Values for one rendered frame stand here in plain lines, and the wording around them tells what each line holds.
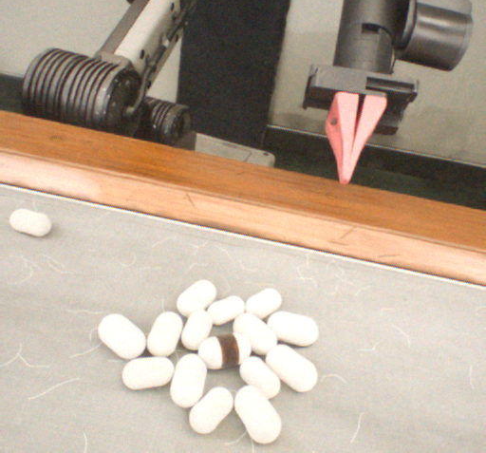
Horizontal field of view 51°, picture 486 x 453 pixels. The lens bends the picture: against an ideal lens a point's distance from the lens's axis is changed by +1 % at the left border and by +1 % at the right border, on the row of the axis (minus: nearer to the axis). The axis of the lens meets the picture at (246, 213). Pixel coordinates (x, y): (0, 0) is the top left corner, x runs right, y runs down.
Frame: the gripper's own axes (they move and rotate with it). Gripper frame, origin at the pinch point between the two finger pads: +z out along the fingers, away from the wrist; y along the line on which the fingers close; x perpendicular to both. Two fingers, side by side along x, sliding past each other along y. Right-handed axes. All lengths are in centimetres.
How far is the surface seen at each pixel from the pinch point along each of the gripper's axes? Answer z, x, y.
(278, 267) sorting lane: 9.8, 1.1, -4.7
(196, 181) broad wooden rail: 1.9, 4.2, -14.4
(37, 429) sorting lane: 24.5, -12.1, -17.1
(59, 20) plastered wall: -115, 148, -116
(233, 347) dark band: 17.8, -8.6, -7.1
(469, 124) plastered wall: -108, 165, 76
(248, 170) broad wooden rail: -1.7, 7.5, -9.6
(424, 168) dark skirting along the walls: -91, 182, 63
